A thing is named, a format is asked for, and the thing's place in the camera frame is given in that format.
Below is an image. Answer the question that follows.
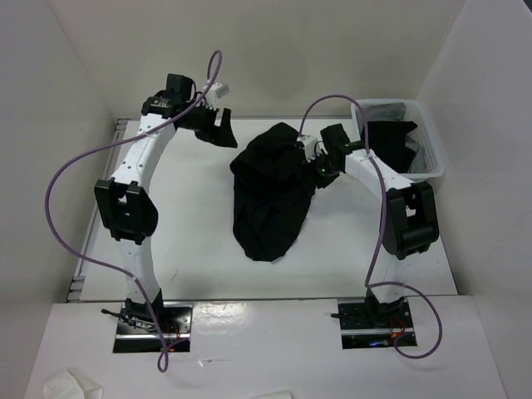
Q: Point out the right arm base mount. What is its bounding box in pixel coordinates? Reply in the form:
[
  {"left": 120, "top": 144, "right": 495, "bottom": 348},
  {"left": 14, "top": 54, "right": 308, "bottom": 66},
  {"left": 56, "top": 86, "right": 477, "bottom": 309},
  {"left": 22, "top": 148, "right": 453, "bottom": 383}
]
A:
[{"left": 331, "top": 298, "right": 417, "bottom": 349}]

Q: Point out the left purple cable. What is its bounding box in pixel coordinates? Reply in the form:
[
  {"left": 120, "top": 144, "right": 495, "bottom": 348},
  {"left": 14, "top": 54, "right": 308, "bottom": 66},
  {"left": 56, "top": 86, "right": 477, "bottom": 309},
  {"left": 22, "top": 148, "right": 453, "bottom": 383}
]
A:
[{"left": 43, "top": 49, "right": 224, "bottom": 373}]

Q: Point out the black pleated skirt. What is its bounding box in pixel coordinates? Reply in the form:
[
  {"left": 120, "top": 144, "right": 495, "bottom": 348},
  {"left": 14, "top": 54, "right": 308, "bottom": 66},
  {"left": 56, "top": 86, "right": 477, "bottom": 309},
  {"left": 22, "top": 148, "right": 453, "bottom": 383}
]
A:
[{"left": 229, "top": 122, "right": 317, "bottom": 262}]

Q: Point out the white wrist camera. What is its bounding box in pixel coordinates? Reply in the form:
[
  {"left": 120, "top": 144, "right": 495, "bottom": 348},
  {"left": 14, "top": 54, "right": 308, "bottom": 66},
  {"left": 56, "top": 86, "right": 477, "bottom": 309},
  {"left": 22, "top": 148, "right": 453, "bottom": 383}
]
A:
[
  {"left": 203, "top": 82, "right": 229, "bottom": 108},
  {"left": 297, "top": 135, "right": 318, "bottom": 163}
]

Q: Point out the white plastic basket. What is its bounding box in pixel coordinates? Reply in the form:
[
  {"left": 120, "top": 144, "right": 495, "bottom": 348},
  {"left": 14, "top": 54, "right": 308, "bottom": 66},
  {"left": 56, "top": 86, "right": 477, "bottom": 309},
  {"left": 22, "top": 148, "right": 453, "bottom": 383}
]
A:
[{"left": 357, "top": 99, "right": 445, "bottom": 181}]

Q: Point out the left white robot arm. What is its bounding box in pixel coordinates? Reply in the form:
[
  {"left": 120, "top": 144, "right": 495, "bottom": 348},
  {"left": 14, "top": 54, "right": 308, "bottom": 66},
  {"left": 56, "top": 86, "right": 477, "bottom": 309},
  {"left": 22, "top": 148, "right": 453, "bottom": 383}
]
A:
[{"left": 94, "top": 74, "right": 237, "bottom": 333}]

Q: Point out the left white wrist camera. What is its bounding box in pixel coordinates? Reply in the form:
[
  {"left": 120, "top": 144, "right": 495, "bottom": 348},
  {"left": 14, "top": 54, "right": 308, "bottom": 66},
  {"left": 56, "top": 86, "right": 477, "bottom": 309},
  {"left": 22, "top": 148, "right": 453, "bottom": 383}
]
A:
[{"left": 203, "top": 82, "right": 229, "bottom": 108}]

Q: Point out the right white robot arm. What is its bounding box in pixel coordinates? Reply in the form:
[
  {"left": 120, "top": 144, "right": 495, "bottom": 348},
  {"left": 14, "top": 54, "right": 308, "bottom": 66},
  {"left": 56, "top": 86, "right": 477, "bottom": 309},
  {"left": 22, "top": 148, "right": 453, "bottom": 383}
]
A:
[{"left": 313, "top": 124, "right": 440, "bottom": 327}]

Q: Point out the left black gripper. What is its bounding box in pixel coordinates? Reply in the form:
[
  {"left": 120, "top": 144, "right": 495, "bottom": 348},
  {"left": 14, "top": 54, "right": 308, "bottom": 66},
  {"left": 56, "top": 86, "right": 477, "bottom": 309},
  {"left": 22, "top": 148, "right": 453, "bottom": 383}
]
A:
[{"left": 180, "top": 101, "right": 239, "bottom": 149}]

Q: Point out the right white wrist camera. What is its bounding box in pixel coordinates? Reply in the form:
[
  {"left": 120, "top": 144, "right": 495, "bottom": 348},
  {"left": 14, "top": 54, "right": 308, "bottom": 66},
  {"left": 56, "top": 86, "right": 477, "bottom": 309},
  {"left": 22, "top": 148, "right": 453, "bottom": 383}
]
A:
[{"left": 297, "top": 135, "right": 318, "bottom": 163}]

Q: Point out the purple cable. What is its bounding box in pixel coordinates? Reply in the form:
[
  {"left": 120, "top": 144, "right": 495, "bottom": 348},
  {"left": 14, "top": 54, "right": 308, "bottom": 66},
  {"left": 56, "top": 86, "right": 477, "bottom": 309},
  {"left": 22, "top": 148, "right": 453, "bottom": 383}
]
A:
[
  {"left": 43, "top": 49, "right": 224, "bottom": 373},
  {"left": 298, "top": 94, "right": 444, "bottom": 359}
]

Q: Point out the aluminium table edge rail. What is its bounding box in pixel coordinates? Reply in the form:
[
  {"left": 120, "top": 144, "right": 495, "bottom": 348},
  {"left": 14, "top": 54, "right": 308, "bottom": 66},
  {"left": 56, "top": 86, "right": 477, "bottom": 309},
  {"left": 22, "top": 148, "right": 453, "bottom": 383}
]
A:
[{"left": 66, "top": 117, "right": 131, "bottom": 303}]

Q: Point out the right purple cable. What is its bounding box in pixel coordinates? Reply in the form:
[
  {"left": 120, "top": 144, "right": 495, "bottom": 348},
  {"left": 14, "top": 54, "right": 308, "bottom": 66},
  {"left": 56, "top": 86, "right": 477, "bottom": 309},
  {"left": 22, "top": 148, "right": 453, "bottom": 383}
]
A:
[{"left": 298, "top": 94, "right": 444, "bottom": 359}]

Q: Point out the crumpled white tissue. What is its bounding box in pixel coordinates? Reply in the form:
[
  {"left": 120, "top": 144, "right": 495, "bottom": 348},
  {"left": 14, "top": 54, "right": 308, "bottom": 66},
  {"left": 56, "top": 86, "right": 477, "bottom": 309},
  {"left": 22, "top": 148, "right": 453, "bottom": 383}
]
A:
[{"left": 42, "top": 369, "right": 104, "bottom": 399}]

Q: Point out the black skirt in basket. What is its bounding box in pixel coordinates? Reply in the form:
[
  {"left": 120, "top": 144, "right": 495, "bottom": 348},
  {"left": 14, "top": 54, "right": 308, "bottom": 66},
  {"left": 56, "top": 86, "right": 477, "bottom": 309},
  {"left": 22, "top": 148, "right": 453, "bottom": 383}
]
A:
[{"left": 367, "top": 121, "right": 418, "bottom": 173}]

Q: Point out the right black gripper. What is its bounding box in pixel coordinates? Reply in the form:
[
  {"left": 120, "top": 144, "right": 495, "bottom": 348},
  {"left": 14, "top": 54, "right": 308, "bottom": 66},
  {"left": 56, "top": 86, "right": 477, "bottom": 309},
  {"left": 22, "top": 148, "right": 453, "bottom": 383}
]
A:
[{"left": 293, "top": 149, "right": 341, "bottom": 198}]

